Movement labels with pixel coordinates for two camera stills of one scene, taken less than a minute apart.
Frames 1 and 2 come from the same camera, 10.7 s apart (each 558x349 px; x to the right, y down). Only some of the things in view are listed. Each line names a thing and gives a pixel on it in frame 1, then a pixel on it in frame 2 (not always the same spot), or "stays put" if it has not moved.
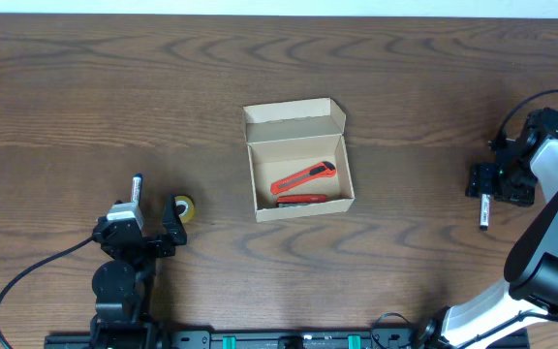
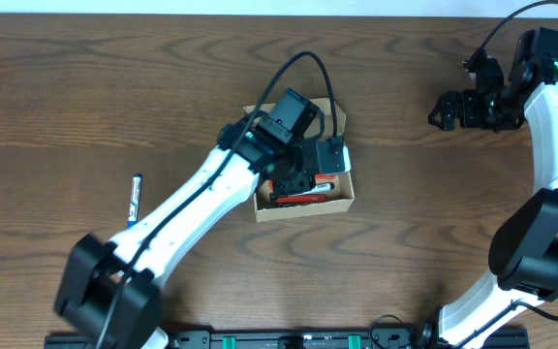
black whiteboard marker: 484,211 to 321,188
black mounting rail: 258,338 stays put
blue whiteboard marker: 137,187 stays put
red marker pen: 301,199 stays put
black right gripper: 497,189 to 454,110
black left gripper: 148,243 to 291,181
